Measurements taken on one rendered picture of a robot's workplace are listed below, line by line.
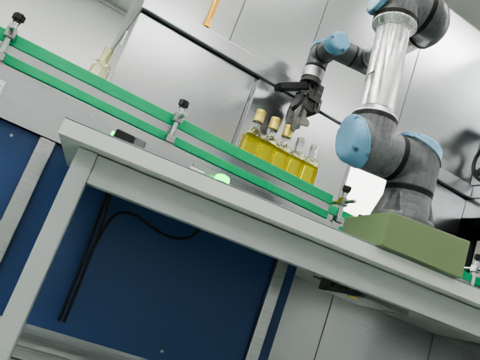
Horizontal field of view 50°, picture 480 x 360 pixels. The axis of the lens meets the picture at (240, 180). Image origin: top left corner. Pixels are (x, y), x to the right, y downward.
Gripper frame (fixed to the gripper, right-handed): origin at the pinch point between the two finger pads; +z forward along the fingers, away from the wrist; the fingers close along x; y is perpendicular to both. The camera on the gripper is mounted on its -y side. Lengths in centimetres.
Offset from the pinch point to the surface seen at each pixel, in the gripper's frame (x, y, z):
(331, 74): 14.9, 17.1, -35.4
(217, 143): -14.0, -26.9, 20.7
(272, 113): 11.8, -2.6, -7.4
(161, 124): -14, -44, 23
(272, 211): -56, -25, 42
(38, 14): 309, -110, -116
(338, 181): 12.0, 33.1, 4.5
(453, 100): 15, 81, -57
